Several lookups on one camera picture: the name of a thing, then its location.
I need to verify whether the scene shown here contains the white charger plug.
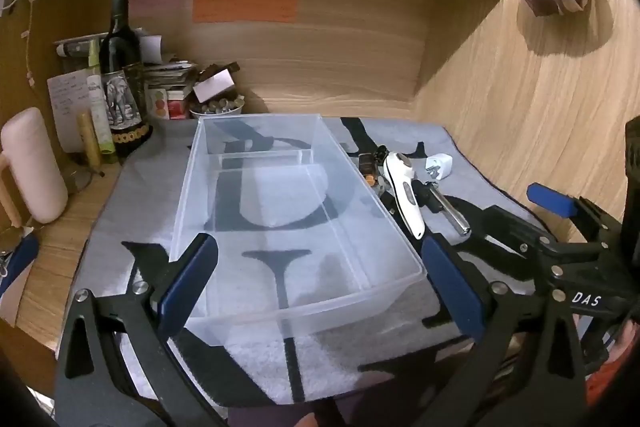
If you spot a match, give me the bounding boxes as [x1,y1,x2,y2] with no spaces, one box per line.
[425,153,454,181]

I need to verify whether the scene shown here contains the white handheld massager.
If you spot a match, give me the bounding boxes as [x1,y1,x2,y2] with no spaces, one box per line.
[383,152,425,239]

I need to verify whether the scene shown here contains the clear plastic storage bin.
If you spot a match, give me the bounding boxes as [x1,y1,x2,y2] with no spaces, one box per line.
[170,114,425,346]

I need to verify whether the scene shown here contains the blue object at left edge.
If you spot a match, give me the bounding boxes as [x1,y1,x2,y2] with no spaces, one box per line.
[0,233,39,296]

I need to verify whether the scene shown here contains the eyeglasses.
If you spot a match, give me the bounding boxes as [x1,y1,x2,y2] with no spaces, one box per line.
[62,160,105,195]

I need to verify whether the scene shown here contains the grey mat with black letters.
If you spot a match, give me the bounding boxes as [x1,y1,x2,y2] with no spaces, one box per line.
[74,114,534,407]

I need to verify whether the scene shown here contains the beige cylinder stick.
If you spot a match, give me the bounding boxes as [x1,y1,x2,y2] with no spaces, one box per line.
[76,111,102,173]

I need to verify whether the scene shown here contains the green white tube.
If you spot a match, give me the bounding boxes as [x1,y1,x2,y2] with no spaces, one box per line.
[86,38,117,156]

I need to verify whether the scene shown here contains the traffic light card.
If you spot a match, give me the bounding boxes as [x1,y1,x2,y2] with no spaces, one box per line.
[146,87,170,120]

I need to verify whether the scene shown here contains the white handwritten note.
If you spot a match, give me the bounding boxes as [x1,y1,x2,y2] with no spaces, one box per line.
[47,70,89,153]

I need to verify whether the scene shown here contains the white bowl of stones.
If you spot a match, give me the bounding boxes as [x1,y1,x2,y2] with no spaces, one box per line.
[189,95,245,118]

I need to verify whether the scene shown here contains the dark wine bottle elephant label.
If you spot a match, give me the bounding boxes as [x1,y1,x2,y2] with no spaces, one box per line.
[99,0,153,158]

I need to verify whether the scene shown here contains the white card box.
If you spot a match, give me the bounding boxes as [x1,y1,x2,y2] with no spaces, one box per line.
[193,70,235,103]

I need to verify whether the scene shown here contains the orange sticky note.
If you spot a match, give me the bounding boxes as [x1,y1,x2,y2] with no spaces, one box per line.
[192,0,298,23]

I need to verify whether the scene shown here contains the pink mug with handle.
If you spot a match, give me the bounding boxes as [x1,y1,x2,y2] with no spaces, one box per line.
[1,108,68,225]

